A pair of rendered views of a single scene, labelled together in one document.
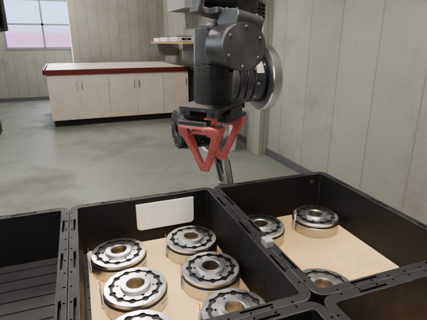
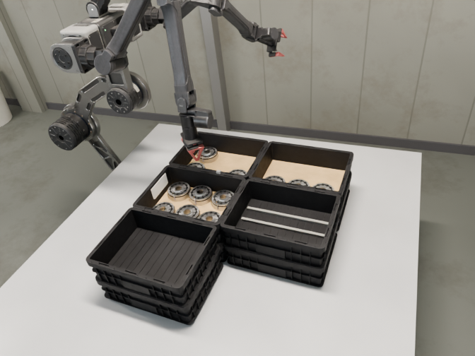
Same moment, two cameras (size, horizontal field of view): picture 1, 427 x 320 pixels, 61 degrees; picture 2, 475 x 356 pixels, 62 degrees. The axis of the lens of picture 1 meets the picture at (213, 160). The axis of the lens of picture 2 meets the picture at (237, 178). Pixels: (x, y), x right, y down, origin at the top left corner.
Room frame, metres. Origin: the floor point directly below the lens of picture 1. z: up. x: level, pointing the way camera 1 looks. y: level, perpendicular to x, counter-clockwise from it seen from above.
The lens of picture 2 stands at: (-0.57, 0.81, 1.98)
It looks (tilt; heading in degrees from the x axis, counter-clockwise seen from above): 38 degrees down; 317
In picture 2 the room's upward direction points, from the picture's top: 7 degrees counter-clockwise
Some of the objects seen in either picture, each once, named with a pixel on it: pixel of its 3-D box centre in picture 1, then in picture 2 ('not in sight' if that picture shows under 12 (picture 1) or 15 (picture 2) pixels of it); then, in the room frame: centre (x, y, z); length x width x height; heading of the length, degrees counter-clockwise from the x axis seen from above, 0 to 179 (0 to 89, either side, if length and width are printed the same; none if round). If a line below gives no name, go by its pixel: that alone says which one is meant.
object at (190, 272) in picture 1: (210, 268); (200, 193); (0.55, 0.00, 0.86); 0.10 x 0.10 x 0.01
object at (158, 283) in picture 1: (135, 286); (187, 212); (0.50, 0.13, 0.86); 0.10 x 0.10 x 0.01
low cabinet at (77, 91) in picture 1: (115, 89); not in sight; (6.54, 1.76, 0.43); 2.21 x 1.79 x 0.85; 112
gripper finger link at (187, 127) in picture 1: (208, 139); (194, 149); (0.52, 0.01, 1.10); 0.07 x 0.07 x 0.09; 65
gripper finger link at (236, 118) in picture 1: (218, 133); not in sight; (0.56, -0.01, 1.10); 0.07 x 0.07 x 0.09; 65
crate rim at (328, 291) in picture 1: (319, 218); (219, 154); (0.62, -0.20, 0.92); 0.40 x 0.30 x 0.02; 20
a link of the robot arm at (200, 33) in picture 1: (215, 46); (189, 119); (0.53, 0.00, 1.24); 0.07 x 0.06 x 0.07; 22
